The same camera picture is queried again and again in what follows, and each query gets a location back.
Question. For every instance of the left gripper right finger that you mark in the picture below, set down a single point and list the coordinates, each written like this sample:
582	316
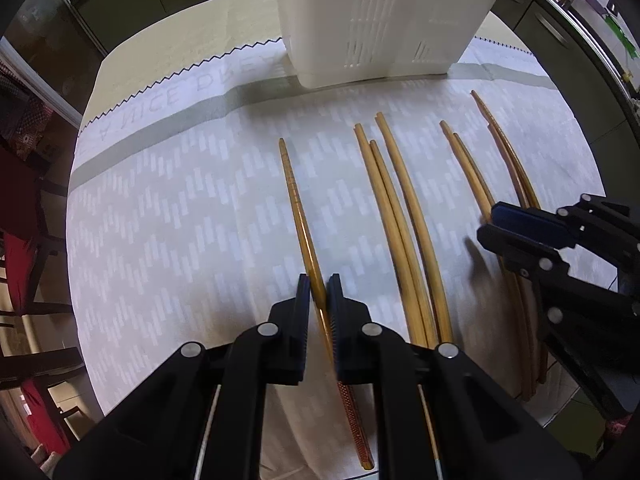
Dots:
438	415

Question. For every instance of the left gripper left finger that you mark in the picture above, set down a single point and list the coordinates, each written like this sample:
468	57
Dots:
199	415

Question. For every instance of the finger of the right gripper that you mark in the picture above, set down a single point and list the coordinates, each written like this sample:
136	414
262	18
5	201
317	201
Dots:
509	222
533	254

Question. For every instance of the patterned brown chopstick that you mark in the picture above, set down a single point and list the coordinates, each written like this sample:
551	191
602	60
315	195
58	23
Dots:
318	294

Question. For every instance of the dark brown chopstick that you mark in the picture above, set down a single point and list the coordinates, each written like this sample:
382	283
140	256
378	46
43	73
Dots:
520	292
527	198

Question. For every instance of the light wooden chopstick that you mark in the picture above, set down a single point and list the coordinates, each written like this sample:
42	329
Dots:
427	314
475	169
432	277
409	296
465	164

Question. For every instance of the white patterned tablecloth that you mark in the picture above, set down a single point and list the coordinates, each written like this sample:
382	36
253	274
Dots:
179	225

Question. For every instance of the white plastic utensil holder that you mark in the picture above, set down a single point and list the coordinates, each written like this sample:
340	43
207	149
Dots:
333	42

